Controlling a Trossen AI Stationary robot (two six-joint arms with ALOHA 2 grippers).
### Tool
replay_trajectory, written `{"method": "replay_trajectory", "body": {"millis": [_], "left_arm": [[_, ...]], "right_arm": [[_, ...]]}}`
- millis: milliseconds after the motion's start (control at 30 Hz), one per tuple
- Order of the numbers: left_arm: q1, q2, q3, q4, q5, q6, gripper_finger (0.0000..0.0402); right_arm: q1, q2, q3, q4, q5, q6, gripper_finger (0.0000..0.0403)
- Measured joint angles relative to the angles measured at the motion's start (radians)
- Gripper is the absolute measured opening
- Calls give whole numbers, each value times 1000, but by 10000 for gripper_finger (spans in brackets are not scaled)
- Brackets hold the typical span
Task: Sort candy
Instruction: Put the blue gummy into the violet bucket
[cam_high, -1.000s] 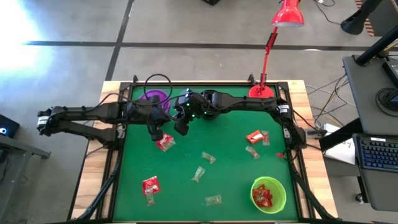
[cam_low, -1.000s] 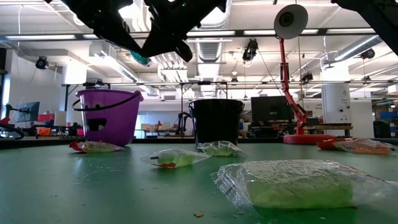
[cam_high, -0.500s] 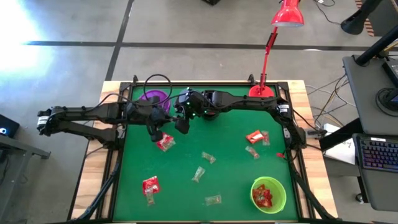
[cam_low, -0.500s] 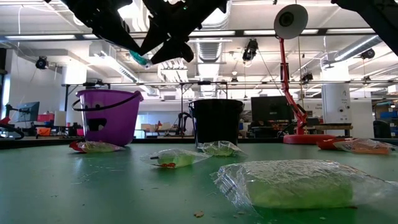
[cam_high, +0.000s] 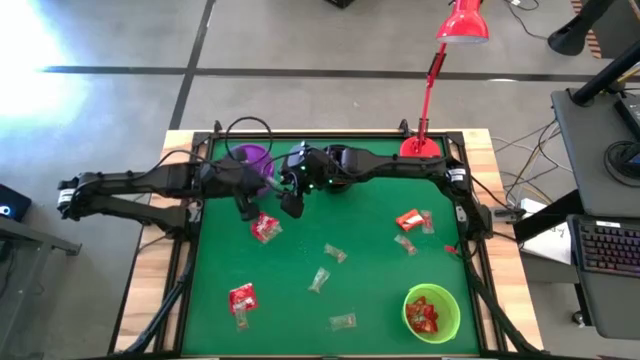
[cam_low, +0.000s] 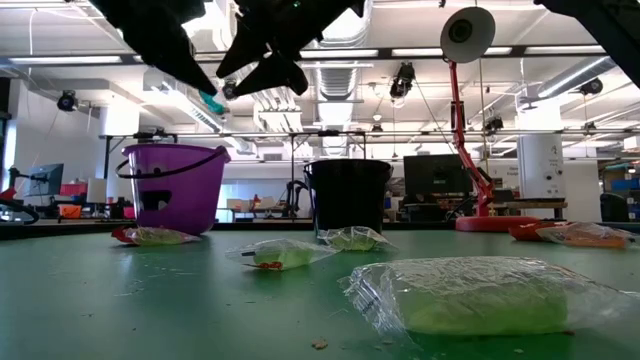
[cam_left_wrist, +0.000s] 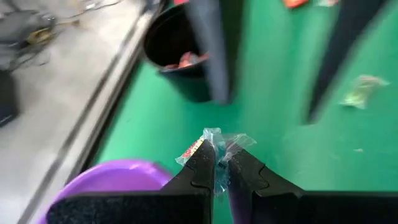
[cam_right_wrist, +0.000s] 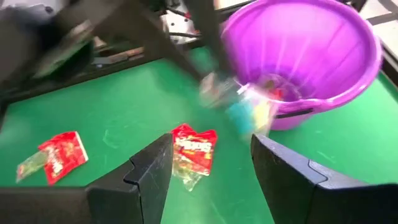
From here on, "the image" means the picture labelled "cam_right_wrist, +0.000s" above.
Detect wrappers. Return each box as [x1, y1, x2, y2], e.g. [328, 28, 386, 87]
[198, 72, 279, 135]

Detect red Skittles candy pack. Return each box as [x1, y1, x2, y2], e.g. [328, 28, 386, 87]
[37, 131, 90, 187]
[170, 123, 218, 177]

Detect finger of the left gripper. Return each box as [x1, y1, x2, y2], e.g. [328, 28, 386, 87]
[136, 18, 205, 80]
[186, 0, 233, 75]

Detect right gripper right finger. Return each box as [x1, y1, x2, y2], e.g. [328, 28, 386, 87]
[250, 133, 398, 224]

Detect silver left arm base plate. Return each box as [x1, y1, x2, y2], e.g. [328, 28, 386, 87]
[160, 7, 201, 45]

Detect green table mat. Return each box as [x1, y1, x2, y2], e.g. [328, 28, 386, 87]
[0, 46, 398, 224]

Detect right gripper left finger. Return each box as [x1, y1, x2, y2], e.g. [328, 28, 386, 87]
[0, 133, 174, 224]

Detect clear wrapped green candy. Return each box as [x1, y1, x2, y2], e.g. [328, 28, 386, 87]
[16, 150, 50, 184]
[172, 154, 205, 192]

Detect purple plastic bucket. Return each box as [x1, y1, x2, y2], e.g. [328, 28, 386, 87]
[220, 0, 384, 131]

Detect black table frame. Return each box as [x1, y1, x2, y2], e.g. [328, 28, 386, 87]
[0, 12, 398, 108]

